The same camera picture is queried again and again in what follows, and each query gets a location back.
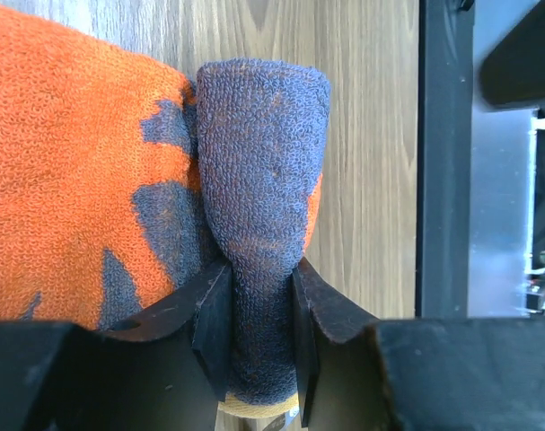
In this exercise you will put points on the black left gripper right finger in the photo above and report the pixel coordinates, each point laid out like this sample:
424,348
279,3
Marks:
357,372

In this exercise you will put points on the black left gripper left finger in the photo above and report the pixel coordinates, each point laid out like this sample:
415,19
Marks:
164,368

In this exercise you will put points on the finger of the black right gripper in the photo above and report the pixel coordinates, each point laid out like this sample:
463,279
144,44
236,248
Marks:
512,74

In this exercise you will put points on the orange towel with blue spots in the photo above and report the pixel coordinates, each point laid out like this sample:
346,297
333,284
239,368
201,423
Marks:
121,179

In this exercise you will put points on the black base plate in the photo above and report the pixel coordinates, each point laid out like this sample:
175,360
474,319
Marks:
445,84

